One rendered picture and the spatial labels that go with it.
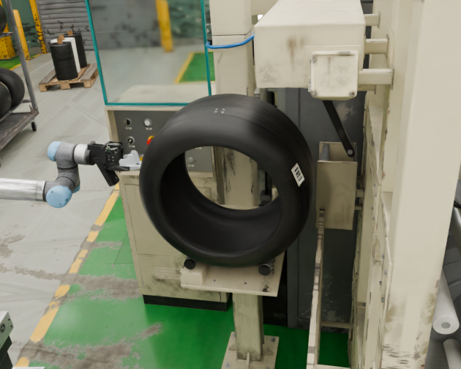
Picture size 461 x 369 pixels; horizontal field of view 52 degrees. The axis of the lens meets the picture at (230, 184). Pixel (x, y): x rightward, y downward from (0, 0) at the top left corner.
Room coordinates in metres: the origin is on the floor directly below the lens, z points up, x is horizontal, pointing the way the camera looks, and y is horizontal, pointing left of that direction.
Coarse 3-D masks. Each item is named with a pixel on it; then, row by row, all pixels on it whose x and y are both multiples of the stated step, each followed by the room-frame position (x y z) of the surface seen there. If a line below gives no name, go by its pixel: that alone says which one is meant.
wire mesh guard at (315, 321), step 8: (320, 208) 1.60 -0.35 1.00; (320, 216) 1.54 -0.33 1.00; (320, 224) 1.48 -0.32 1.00; (320, 232) 1.43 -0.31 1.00; (320, 240) 1.38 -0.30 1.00; (320, 248) 1.33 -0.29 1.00; (320, 256) 1.28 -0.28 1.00; (320, 264) 1.24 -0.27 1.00; (320, 272) 1.20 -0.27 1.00; (320, 280) 1.53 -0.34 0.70; (320, 288) 1.59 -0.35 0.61; (312, 296) 1.09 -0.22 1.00; (320, 296) 1.64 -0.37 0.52; (312, 304) 1.06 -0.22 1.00; (320, 304) 1.68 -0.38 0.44; (312, 312) 1.02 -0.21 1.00; (320, 312) 1.68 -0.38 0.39; (312, 320) 0.99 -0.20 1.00; (320, 320) 1.68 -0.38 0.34; (312, 328) 0.96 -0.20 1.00; (320, 328) 1.65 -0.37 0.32; (312, 336) 0.93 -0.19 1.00; (320, 336) 1.60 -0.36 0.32; (312, 344) 0.91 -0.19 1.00; (312, 352) 0.88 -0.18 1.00; (312, 360) 0.85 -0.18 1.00; (312, 368) 0.83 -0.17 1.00
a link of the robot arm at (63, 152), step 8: (56, 144) 1.61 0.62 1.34; (64, 144) 1.60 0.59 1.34; (72, 144) 1.60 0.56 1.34; (48, 152) 1.59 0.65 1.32; (56, 152) 1.58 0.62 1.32; (64, 152) 1.58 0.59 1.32; (72, 152) 1.57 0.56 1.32; (56, 160) 1.59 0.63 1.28; (64, 160) 1.58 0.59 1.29; (72, 160) 1.57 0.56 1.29
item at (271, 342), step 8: (232, 336) 1.94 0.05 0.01; (264, 336) 1.92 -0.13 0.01; (272, 336) 1.90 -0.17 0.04; (272, 344) 1.86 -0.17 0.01; (232, 352) 1.82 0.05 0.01; (224, 360) 1.77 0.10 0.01; (232, 360) 1.77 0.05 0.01; (240, 360) 1.76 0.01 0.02; (264, 360) 1.76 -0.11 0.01; (272, 360) 1.75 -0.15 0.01; (224, 368) 1.72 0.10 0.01; (232, 368) 1.72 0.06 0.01; (240, 368) 1.71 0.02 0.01; (256, 368) 1.71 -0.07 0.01; (264, 368) 1.70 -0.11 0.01; (272, 368) 1.70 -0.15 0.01
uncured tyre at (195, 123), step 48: (240, 96) 1.56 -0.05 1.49; (192, 144) 1.36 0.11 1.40; (240, 144) 1.33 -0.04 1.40; (288, 144) 1.36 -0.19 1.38; (144, 192) 1.42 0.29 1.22; (192, 192) 1.67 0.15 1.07; (288, 192) 1.30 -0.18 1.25; (192, 240) 1.51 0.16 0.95; (240, 240) 1.54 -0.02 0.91; (288, 240) 1.31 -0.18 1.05
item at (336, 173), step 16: (320, 144) 1.79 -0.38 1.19; (336, 144) 1.77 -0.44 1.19; (352, 144) 1.76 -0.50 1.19; (320, 160) 1.71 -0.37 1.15; (336, 160) 1.77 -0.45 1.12; (352, 160) 1.76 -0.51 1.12; (320, 176) 1.61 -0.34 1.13; (336, 176) 1.59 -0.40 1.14; (352, 176) 1.58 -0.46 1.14; (320, 192) 1.60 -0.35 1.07; (336, 192) 1.59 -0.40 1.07; (352, 192) 1.58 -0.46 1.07; (336, 208) 1.59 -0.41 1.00; (352, 208) 1.58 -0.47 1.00; (336, 224) 1.59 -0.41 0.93; (352, 224) 1.57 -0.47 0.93
